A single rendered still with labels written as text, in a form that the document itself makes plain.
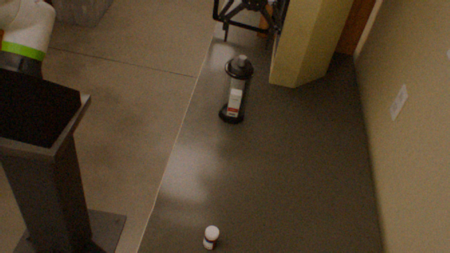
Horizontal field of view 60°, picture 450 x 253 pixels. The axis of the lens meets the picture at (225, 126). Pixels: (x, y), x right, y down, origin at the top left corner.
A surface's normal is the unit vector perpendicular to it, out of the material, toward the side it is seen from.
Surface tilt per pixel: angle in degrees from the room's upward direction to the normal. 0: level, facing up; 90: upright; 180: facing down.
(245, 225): 0
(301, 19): 90
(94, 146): 0
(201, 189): 0
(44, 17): 72
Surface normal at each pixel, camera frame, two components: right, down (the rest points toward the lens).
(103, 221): 0.14, -0.71
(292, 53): -0.15, 0.67
